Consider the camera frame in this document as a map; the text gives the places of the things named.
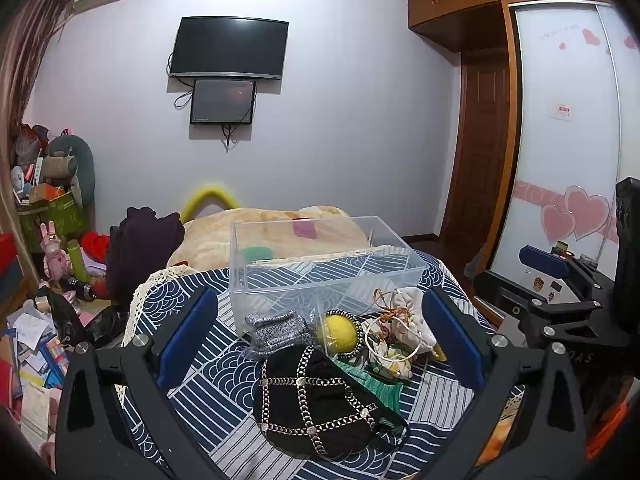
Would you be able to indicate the brown striped curtain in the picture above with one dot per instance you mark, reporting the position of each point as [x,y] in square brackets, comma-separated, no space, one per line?
[30,45]

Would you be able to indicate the black flashlight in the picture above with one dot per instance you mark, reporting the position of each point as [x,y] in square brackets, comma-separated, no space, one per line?
[80,287]

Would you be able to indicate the red box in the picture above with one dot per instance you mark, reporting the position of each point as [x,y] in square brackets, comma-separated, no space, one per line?
[9,255]

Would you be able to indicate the wooden overhead cabinet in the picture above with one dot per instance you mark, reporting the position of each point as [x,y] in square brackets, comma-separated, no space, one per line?
[455,5]

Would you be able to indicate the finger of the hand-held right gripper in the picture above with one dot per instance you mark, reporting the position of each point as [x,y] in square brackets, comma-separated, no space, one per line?
[505,300]
[544,260]

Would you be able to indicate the clear plastic storage box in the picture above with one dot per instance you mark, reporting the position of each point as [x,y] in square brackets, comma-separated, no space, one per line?
[325,265]

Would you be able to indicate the yellow ball with black band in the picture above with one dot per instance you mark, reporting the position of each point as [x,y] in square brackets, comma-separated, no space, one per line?
[341,332]

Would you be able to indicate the beige plush blanket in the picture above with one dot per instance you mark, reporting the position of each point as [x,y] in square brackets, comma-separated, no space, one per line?
[215,237]

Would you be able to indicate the pink cloth piece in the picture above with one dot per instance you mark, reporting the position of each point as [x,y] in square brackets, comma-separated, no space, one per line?
[305,230]

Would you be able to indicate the black plastic bag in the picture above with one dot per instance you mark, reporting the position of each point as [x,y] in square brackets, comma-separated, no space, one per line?
[70,320]

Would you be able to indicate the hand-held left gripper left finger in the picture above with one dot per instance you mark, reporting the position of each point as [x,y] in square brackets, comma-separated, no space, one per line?
[186,337]

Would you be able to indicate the grey knitted hat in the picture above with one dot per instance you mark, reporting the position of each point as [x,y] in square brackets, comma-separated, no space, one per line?
[277,332]

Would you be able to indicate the black wall television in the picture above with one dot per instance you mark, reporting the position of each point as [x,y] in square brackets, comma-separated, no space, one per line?
[229,47]

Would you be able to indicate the yellow-green foam tube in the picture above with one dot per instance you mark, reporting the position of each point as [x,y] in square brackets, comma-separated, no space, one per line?
[207,197]

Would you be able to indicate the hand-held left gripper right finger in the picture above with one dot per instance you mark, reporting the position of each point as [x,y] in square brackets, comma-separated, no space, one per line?
[454,336]

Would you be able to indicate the green striped cloth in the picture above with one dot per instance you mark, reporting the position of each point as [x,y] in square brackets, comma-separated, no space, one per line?
[380,385]

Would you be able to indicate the green cardboard box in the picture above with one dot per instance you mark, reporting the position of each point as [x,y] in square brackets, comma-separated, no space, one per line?
[52,220]

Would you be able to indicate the white heart-printed wardrobe door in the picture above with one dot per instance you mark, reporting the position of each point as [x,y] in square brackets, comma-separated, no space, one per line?
[565,160]

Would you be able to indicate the blue wave-patterned bed cover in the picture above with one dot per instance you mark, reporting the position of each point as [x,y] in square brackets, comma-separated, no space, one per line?
[220,360]

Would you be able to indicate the pile of papers and books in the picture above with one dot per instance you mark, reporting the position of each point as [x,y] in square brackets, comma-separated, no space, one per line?
[30,360]

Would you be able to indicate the small black wall monitor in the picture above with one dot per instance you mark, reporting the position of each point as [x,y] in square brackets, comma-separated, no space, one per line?
[222,101]

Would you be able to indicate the dark purple garment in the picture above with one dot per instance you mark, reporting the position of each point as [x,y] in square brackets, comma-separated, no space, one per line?
[142,255]

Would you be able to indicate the grey-green curved pillow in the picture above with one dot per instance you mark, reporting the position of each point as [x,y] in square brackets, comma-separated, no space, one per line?
[86,170]

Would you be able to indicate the green sponge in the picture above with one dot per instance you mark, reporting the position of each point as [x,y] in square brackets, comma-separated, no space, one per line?
[257,254]

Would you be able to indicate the red and white door sticker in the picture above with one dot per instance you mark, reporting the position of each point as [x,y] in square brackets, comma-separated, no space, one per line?
[565,111]

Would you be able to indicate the brown wooden door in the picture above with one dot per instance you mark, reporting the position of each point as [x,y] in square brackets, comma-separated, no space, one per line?
[477,150]

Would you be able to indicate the red plush toy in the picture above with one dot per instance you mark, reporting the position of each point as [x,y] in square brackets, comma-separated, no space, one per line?
[95,246]

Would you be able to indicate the pink bunny toy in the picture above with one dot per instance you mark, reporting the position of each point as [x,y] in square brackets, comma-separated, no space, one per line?
[54,257]

